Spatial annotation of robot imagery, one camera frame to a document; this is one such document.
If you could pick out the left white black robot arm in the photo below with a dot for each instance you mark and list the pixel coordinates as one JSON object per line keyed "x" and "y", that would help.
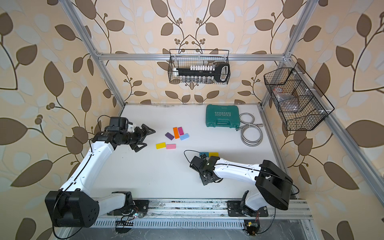
{"x": 72, "y": 205}

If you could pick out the purple block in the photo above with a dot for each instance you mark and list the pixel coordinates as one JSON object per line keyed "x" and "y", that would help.
{"x": 169, "y": 136}

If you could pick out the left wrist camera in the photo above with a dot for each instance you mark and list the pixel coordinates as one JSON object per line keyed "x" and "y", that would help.
{"x": 119, "y": 124}

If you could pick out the light blue tilted block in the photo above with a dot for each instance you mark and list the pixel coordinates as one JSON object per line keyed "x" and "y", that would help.
{"x": 184, "y": 137}

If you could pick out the small yellow block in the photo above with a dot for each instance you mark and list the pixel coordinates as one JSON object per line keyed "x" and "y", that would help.
{"x": 212, "y": 154}

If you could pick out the magenta block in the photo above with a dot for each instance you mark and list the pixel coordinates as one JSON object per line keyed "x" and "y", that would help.
{"x": 180, "y": 130}

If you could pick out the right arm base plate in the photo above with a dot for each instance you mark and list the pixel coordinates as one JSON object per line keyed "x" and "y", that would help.
{"x": 239, "y": 209}

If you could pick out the aluminium frame rail front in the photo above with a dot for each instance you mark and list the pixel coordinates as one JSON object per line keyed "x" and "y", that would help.
{"x": 217, "y": 209}

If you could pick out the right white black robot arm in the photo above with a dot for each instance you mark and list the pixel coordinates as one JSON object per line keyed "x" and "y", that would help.
{"x": 274, "y": 186}

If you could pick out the orange block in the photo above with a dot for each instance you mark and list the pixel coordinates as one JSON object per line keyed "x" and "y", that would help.
{"x": 176, "y": 133}

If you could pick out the black wire basket wall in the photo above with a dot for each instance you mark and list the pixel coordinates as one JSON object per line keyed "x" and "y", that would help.
{"x": 191, "y": 57}
{"x": 300, "y": 103}

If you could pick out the pink block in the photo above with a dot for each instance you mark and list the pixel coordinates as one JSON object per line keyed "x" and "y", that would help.
{"x": 171, "y": 146}

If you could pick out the green plastic tool case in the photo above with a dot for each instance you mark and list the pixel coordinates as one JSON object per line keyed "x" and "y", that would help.
{"x": 222, "y": 116}

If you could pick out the black wire basket back wall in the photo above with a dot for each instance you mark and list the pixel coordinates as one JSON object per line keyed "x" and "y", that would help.
{"x": 191, "y": 57}

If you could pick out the plastic bag in basket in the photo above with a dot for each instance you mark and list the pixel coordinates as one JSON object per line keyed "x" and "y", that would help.
{"x": 287, "y": 102}

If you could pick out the teal block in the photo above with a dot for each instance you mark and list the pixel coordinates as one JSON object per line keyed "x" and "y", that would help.
{"x": 204, "y": 153}

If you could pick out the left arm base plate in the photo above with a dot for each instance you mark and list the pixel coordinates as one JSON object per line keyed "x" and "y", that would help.
{"x": 133, "y": 208}

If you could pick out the black wire basket right wall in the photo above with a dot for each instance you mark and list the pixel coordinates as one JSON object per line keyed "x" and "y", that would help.
{"x": 300, "y": 103}

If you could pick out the black white tool in basket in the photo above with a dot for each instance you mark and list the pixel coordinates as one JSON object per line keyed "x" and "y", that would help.
{"x": 217, "y": 73}

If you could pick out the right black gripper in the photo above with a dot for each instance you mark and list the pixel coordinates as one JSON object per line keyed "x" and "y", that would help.
{"x": 203, "y": 179}

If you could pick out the large yellow block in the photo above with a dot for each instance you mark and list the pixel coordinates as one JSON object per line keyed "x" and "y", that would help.
{"x": 161, "y": 146}

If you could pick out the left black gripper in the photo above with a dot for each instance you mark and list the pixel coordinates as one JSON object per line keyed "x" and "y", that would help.
{"x": 139, "y": 134}

